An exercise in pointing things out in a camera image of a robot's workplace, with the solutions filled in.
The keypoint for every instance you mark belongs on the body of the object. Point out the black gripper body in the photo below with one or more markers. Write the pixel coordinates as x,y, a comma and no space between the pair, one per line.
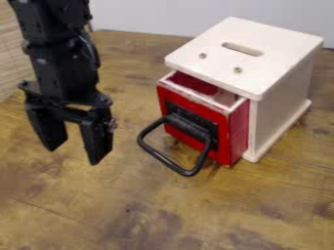
63,93

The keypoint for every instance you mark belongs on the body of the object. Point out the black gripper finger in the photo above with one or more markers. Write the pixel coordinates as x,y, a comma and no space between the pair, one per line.
98,138
48,127

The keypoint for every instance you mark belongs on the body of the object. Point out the red drawer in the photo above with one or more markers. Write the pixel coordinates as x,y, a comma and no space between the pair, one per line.
217,110

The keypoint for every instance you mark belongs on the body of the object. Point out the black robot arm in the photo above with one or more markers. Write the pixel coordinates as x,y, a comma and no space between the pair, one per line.
51,18

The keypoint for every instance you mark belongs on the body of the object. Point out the white wooden drawer box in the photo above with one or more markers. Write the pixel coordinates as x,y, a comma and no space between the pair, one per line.
261,62

